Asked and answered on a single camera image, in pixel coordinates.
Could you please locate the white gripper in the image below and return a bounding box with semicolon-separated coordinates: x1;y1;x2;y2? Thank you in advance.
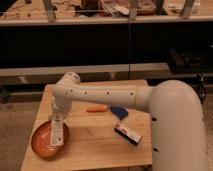
49;101;72;120

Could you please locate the white plastic bottle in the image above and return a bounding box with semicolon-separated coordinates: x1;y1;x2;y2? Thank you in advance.
51;120;64;147

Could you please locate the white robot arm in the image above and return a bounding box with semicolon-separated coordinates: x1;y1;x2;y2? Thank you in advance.
52;72;208;171

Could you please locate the orange ceramic bowl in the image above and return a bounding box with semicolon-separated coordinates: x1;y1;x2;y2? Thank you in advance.
31;121;69;158

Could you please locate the orange toy carrot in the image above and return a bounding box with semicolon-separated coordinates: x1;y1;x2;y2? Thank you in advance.
86;105;108;112

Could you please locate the blue sponge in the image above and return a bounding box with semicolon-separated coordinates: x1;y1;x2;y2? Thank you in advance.
110;106;128;120

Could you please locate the black red white box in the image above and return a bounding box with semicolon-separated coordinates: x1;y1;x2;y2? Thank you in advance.
114;122;142;145

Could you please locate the black equipment box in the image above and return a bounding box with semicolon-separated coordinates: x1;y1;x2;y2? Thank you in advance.
167;48;213;74

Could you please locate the long workbench with frame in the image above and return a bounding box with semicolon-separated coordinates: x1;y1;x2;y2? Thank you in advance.
0;0;213;103

